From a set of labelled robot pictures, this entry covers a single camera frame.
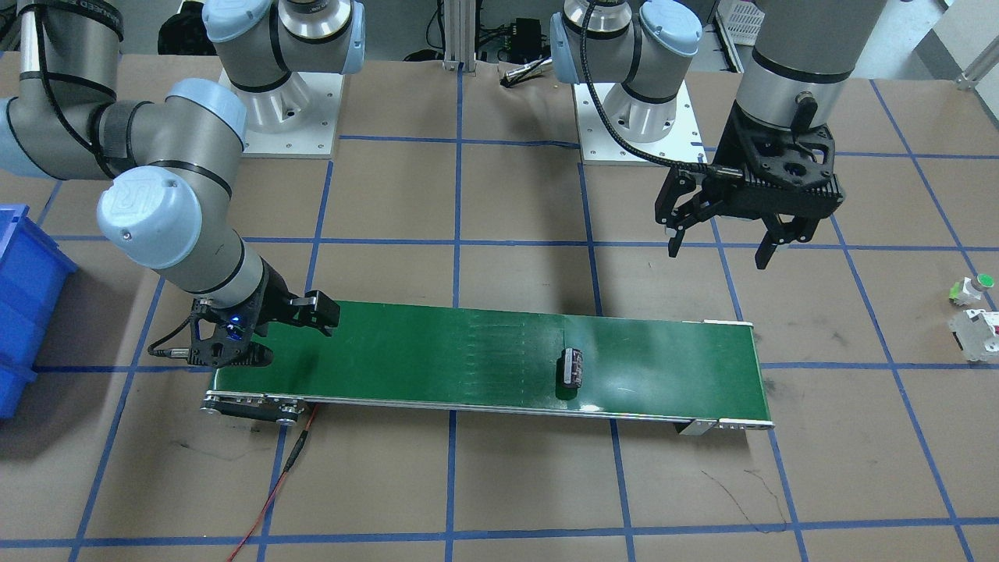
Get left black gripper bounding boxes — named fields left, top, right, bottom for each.
left=656, top=109, right=845, bottom=270

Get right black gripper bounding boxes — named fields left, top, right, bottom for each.
left=187, top=262, right=340, bottom=368

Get dark cylindrical capacitor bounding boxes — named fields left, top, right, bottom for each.
left=556, top=347, right=584, bottom=390

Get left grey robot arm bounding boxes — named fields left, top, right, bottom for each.
left=549, top=1, right=886, bottom=269

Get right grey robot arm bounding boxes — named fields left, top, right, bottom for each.
left=2, top=1, right=365, bottom=368

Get green conveyor belt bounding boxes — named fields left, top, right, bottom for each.
left=204, top=301, right=773, bottom=435

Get white circuit breaker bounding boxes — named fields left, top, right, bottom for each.
left=947, top=309, right=998, bottom=362

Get blue plastic bin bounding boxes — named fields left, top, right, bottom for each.
left=1, top=204, right=77, bottom=419

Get red black wire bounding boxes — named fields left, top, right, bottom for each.
left=226, top=402, right=321, bottom=562

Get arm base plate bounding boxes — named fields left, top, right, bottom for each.
left=574, top=83, right=706, bottom=166
left=219, top=72, right=345, bottom=159

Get green push button switch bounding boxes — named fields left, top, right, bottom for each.
left=947, top=273, right=995, bottom=306

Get black braided cable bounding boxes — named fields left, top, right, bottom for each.
left=581, top=0, right=742, bottom=179

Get aluminium frame post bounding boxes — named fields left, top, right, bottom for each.
left=440, top=0, right=478, bottom=73

